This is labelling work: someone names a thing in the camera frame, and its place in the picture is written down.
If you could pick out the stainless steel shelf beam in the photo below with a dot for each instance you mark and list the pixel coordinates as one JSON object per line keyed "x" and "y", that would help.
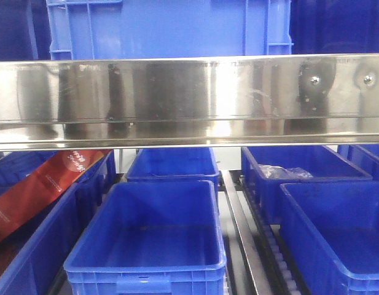
{"x": 215, "y": 101}

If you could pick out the blue crate on upper shelf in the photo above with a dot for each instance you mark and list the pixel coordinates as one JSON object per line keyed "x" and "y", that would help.
{"x": 84, "y": 30}

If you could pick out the blue bin rear centre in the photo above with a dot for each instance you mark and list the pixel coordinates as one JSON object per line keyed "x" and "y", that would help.
{"x": 174, "y": 167}

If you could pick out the blue bin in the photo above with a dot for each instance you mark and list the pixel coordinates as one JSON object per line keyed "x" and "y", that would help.
{"x": 321, "y": 161}
{"x": 332, "y": 231}
{"x": 151, "y": 238}
{"x": 174, "y": 167}
{"x": 366, "y": 156}
{"x": 39, "y": 248}

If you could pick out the blue bin rear right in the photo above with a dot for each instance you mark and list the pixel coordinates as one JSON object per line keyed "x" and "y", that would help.
{"x": 321, "y": 161}

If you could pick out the clear plastic bag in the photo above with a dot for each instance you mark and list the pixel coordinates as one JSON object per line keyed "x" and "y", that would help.
{"x": 277, "y": 172}

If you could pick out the blue bin front centre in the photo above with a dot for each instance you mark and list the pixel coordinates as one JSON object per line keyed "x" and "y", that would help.
{"x": 151, "y": 238}

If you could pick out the blue bin front right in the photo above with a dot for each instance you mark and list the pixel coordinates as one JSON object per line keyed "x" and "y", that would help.
{"x": 332, "y": 231}

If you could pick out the red packaging pouch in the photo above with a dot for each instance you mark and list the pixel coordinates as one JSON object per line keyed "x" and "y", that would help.
{"x": 43, "y": 186}

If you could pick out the blue bin far right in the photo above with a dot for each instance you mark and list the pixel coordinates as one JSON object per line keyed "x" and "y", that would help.
{"x": 366, "y": 156}

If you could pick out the blue bin front left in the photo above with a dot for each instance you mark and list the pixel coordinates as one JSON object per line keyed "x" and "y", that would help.
{"x": 39, "y": 248}

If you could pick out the steel roller track rail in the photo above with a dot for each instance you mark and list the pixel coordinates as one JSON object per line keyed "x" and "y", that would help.
{"x": 257, "y": 262}

